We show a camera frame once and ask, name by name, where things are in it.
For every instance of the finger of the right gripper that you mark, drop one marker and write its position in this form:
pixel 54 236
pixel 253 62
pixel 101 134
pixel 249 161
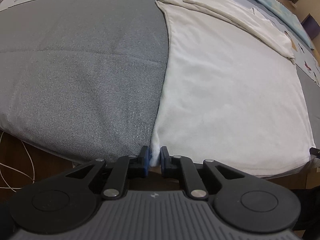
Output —
pixel 315 152

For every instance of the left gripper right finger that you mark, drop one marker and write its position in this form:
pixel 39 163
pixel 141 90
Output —
pixel 184 170

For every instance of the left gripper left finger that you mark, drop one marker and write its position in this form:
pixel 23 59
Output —
pixel 125 169

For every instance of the white shirt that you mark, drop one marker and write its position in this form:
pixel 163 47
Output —
pixel 231 91

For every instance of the light blue folded sheet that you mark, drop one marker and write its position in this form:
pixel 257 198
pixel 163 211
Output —
pixel 287 17

